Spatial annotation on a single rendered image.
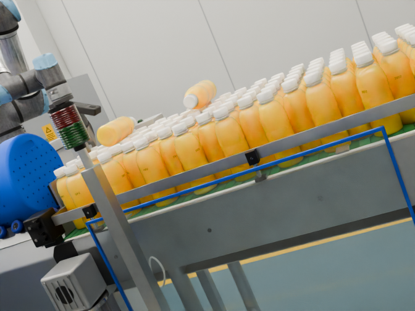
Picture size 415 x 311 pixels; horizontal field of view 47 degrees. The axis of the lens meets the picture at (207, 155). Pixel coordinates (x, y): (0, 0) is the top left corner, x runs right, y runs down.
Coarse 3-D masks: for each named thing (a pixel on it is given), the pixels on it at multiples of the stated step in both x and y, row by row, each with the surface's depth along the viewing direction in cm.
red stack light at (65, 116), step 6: (66, 108) 108; (72, 108) 109; (54, 114) 108; (60, 114) 108; (66, 114) 108; (72, 114) 109; (78, 114) 111; (54, 120) 108; (60, 120) 108; (66, 120) 108; (72, 120) 108; (78, 120) 110; (54, 126) 110; (60, 126) 108
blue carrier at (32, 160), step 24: (0, 144) 157; (24, 144) 159; (48, 144) 170; (0, 168) 150; (24, 168) 155; (48, 168) 166; (0, 192) 150; (24, 192) 152; (48, 192) 162; (0, 216) 156; (24, 216) 157
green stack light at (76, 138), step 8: (80, 120) 111; (64, 128) 108; (72, 128) 108; (80, 128) 110; (64, 136) 109; (72, 136) 109; (80, 136) 109; (88, 136) 111; (64, 144) 110; (72, 144) 109
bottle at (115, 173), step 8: (104, 160) 134; (112, 160) 135; (104, 168) 133; (112, 168) 133; (120, 168) 135; (112, 176) 133; (120, 176) 134; (112, 184) 134; (120, 184) 134; (128, 184) 136; (120, 192) 134; (136, 200) 137
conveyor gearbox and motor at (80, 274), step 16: (80, 256) 134; (48, 272) 132; (64, 272) 126; (80, 272) 128; (96, 272) 134; (48, 288) 129; (64, 288) 127; (80, 288) 126; (96, 288) 132; (64, 304) 129; (80, 304) 128; (96, 304) 129
